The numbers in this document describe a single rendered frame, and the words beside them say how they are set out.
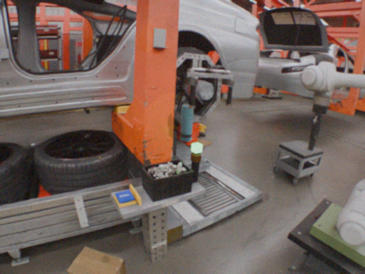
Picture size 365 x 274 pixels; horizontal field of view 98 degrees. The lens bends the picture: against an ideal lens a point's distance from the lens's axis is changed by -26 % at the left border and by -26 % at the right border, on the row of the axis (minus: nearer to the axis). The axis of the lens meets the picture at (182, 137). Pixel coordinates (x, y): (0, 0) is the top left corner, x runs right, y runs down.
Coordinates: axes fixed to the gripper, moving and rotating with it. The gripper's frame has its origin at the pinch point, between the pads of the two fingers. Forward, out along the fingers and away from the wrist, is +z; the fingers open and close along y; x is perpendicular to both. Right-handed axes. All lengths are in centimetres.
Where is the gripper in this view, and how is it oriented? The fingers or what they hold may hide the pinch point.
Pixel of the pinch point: (312, 143)
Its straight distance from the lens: 115.0
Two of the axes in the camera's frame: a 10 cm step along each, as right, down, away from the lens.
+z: -0.6, 9.4, 3.2
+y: 7.9, -1.6, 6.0
